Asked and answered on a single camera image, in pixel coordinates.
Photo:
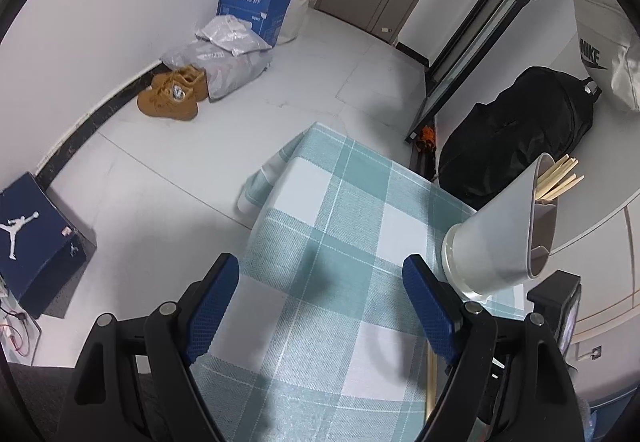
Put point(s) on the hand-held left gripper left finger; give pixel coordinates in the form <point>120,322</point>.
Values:
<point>215,307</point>

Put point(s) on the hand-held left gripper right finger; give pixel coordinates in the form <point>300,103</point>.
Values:
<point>430,312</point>

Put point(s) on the wooden chopstick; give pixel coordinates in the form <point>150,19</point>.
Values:
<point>432,392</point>

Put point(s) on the white divided utensil holder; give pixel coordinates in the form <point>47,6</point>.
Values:
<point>500,232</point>

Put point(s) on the bunch of wooden chopsticks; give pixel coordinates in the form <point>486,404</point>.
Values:
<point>560,167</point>

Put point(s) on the teal checked tablecloth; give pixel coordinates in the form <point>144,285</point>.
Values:
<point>325,272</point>

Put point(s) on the black backpack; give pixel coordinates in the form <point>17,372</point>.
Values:
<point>515,132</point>

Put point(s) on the orange and black tool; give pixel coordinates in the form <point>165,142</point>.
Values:
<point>426,140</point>

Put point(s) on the blue shoe box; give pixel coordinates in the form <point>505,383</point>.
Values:
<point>40,242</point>

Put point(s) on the dark grey cloth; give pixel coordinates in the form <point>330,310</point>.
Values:
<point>35,407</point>

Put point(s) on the tan suede shoe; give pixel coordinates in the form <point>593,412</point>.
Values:
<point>190,77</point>
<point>165,105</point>

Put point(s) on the black skirting board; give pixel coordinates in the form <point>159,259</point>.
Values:
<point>75,132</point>

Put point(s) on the grey plastic mailer bag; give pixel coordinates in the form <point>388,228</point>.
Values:
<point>235,72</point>

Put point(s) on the white shopping bag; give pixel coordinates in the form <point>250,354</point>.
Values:
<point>600,37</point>

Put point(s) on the black framed mirror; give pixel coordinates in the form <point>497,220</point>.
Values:
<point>480,37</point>

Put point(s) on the white plastic mailer bag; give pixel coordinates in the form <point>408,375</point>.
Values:
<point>230,32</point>

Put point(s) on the blue cardboard box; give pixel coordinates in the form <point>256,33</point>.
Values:
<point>250,7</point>

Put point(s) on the beige tote bag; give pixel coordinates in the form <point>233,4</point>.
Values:
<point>295,7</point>

